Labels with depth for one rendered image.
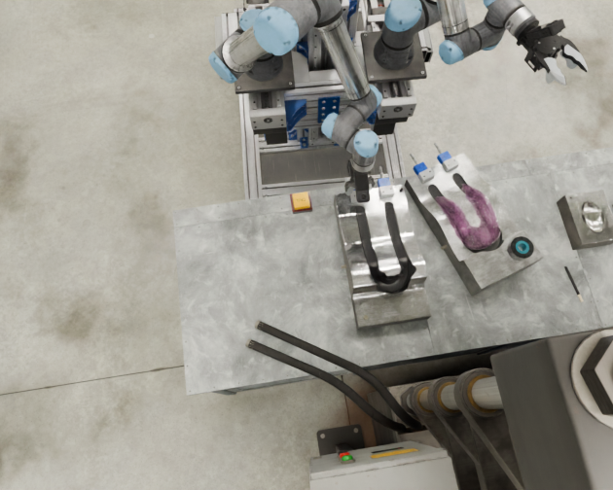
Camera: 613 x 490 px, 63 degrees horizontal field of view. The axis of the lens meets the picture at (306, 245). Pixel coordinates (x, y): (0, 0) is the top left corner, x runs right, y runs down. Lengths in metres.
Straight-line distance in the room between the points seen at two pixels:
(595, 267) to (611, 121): 1.57
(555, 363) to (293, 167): 2.18
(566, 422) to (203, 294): 1.44
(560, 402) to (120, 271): 2.49
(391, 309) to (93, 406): 1.64
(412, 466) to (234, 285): 1.00
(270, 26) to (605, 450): 1.14
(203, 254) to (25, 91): 2.03
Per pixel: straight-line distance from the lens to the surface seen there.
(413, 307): 1.81
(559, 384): 0.66
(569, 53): 1.63
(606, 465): 0.68
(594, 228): 2.15
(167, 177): 3.01
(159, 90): 3.33
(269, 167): 2.70
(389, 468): 1.15
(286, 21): 1.38
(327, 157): 2.72
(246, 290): 1.86
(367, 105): 1.65
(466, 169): 2.05
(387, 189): 1.88
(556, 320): 2.03
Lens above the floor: 2.60
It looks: 71 degrees down
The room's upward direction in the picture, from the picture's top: 1 degrees counter-clockwise
